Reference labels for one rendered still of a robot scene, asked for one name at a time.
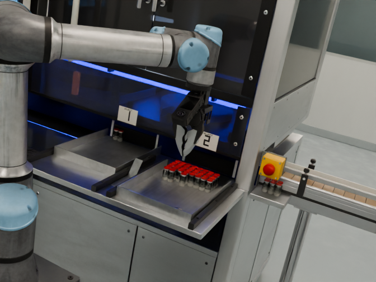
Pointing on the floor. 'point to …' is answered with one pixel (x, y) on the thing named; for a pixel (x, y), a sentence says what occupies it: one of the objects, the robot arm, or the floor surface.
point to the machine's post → (256, 134)
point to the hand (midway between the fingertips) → (182, 153)
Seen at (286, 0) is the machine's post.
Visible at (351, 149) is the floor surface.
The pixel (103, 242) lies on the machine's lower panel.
